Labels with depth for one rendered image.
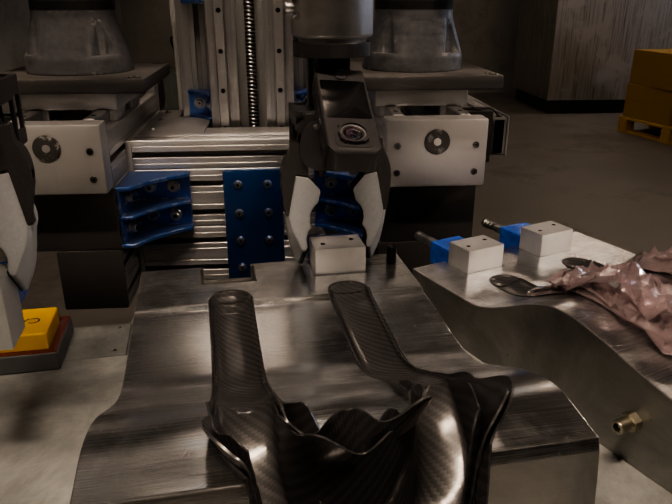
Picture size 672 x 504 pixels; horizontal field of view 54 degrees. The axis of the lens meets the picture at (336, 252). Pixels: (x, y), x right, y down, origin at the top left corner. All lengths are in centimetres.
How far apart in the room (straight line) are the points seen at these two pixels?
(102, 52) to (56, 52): 6
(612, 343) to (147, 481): 37
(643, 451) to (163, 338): 38
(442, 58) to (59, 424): 69
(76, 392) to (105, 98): 46
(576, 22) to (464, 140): 628
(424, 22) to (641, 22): 649
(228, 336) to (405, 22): 59
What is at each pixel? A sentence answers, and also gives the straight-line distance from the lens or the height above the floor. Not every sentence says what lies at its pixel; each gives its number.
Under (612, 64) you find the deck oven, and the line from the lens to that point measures 735.
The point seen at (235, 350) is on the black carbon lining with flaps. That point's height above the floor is 88.
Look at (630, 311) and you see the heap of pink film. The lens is 59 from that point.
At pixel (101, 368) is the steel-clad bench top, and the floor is 80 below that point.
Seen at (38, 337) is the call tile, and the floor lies 83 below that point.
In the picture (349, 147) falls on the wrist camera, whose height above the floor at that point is 103.
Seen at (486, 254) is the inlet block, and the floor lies 87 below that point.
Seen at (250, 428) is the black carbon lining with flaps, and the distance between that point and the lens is 39.
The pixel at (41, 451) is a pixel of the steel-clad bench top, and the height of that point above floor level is 80.
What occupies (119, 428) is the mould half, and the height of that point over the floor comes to 93.
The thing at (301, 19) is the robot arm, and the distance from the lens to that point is 60.
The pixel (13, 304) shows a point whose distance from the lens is 54.
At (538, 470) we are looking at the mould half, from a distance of 37.
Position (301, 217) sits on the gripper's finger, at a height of 94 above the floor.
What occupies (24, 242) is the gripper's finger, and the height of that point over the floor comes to 98.
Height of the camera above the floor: 114
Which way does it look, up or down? 22 degrees down
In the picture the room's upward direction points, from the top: straight up
